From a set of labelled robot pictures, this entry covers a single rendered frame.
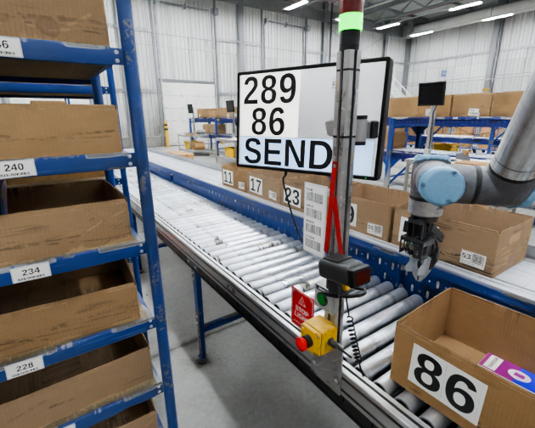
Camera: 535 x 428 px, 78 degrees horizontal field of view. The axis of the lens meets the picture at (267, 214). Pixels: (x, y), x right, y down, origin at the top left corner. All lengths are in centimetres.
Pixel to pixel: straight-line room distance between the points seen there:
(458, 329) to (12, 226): 117
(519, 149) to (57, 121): 89
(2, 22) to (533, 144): 96
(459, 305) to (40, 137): 114
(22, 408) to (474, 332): 116
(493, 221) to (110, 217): 140
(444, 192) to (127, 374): 89
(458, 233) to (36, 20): 130
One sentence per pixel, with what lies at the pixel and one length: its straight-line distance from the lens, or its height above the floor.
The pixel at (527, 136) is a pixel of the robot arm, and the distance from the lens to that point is 79.
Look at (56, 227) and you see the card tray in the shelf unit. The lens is 80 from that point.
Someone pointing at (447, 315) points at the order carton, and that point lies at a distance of 119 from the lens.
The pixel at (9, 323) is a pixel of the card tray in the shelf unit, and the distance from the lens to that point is 87.
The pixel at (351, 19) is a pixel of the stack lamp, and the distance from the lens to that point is 82.
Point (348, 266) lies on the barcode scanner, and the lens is 77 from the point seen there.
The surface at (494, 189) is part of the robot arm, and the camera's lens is 87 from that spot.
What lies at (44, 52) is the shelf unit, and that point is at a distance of 75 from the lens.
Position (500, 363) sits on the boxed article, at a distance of 116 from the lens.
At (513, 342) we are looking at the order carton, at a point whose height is 83.
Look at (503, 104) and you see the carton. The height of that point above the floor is 156.
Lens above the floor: 141
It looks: 17 degrees down
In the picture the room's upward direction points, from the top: 1 degrees counter-clockwise
